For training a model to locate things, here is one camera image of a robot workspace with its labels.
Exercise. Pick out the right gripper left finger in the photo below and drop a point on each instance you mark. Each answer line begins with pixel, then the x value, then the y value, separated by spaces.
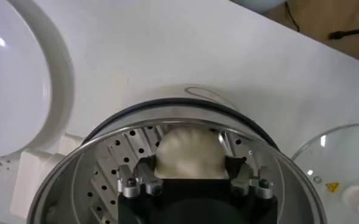
pixel 148 179

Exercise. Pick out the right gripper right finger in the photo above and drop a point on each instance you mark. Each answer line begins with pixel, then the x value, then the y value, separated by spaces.
pixel 243 179

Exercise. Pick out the white steamed baozi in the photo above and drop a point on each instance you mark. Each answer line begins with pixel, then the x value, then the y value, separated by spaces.
pixel 191 152

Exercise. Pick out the pale grey robot base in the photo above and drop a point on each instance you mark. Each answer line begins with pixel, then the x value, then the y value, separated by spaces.
pixel 258 3

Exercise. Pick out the stainless steel steamer basket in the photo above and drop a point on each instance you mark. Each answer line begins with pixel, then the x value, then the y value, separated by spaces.
pixel 292 185

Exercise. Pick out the white round plate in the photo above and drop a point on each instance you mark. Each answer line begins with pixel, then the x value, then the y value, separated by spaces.
pixel 14 91

